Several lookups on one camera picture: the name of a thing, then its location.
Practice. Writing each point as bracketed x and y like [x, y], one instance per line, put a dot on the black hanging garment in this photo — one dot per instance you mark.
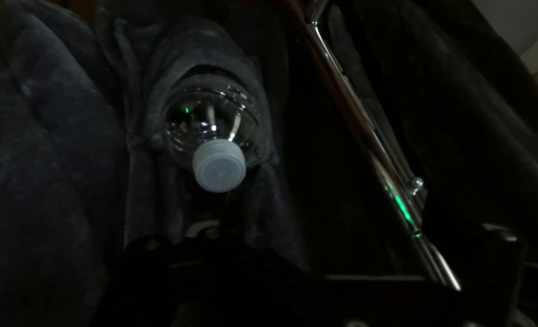
[468, 118]

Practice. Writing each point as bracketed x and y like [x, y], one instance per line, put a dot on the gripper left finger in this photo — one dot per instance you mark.
[196, 281]

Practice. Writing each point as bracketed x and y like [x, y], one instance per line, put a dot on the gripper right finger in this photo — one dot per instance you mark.
[491, 277]

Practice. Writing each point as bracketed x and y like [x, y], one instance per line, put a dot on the chrome clothes rack rod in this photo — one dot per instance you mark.
[364, 131]

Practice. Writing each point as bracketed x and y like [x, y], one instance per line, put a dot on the clear plastic water bottle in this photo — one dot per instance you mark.
[212, 131]

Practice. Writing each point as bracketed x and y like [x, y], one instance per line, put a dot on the dark grey fleece robe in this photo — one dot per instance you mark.
[55, 150]

